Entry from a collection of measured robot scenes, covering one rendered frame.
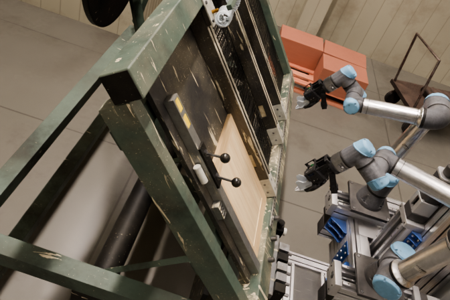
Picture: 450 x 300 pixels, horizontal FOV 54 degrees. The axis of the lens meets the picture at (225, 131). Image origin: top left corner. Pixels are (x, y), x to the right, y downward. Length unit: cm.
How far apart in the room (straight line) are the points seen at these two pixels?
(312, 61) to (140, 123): 423
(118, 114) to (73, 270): 94
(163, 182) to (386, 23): 549
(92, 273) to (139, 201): 52
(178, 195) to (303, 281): 178
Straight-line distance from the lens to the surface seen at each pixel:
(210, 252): 161
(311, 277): 313
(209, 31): 192
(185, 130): 158
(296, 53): 534
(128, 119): 130
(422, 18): 667
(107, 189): 338
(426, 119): 219
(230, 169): 196
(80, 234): 313
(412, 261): 187
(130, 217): 232
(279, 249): 241
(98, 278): 205
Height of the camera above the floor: 256
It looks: 38 degrees down
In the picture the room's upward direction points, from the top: 21 degrees clockwise
